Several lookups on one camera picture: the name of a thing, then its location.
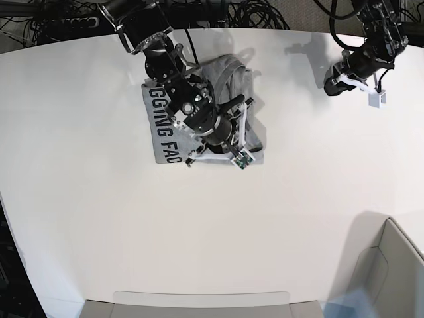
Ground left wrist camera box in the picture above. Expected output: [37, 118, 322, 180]
[368, 90, 386, 109]

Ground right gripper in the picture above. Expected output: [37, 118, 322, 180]
[185, 95, 255, 166]

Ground grey tray bottom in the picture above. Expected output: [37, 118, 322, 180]
[79, 291, 324, 317]

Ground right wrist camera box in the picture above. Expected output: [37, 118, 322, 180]
[231, 148, 256, 170]

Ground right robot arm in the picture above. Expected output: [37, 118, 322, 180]
[98, 1, 262, 169]

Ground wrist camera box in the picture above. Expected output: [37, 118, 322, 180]
[231, 148, 256, 170]
[368, 90, 386, 109]

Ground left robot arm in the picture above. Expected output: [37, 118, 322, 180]
[315, 1, 409, 96]

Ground coiled black cables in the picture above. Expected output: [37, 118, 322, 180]
[218, 0, 291, 31]

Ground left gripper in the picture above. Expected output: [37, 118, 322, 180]
[324, 61, 378, 97]

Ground grey bin right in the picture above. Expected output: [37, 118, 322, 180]
[343, 218, 423, 317]

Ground grey T-shirt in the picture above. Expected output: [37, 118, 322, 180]
[141, 54, 264, 164]

